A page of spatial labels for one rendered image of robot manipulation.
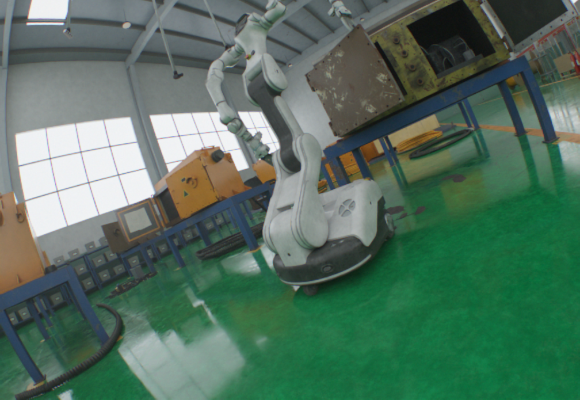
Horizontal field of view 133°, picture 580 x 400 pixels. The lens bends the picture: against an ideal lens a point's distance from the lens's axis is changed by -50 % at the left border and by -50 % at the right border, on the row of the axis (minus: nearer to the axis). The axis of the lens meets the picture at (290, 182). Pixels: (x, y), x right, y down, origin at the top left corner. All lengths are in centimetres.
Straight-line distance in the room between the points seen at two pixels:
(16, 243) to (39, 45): 992
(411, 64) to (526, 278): 150
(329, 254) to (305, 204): 22
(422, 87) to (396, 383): 168
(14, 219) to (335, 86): 266
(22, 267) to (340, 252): 217
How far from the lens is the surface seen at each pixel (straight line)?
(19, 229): 230
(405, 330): 77
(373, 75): 162
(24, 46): 1162
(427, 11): 201
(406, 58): 190
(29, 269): 226
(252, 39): 156
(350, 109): 177
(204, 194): 297
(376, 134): 191
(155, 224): 410
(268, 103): 132
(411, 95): 185
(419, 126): 772
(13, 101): 1111
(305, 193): 105
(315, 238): 102
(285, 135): 129
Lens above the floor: 51
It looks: level
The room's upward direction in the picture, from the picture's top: 25 degrees counter-clockwise
